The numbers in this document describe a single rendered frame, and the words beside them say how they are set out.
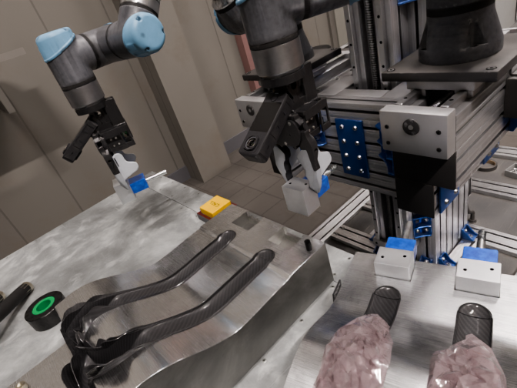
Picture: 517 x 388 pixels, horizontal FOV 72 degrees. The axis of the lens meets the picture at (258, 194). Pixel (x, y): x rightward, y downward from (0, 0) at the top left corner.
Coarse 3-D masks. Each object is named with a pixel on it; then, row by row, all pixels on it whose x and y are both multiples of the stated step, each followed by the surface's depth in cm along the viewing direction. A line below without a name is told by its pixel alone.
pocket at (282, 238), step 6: (282, 228) 65; (276, 234) 64; (282, 234) 66; (288, 234) 65; (270, 240) 64; (276, 240) 65; (282, 240) 66; (288, 240) 66; (294, 240) 64; (282, 246) 65; (288, 246) 64
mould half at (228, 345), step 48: (192, 240) 70; (240, 240) 65; (96, 288) 59; (192, 288) 59; (288, 288) 55; (96, 336) 49; (192, 336) 48; (240, 336) 50; (48, 384) 54; (96, 384) 43; (144, 384) 41; (192, 384) 46
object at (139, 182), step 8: (136, 176) 91; (144, 176) 90; (152, 176) 91; (128, 184) 87; (136, 184) 88; (144, 184) 89; (120, 192) 87; (128, 192) 88; (136, 192) 89; (128, 200) 89
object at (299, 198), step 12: (336, 168) 70; (300, 180) 64; (324, 180) 65; (288, 192) 63; (300, 192) 61; (312, 192) 62; (324, 192) 65; (288, 204) 65; (300, 204) 63; (312, 204) 63
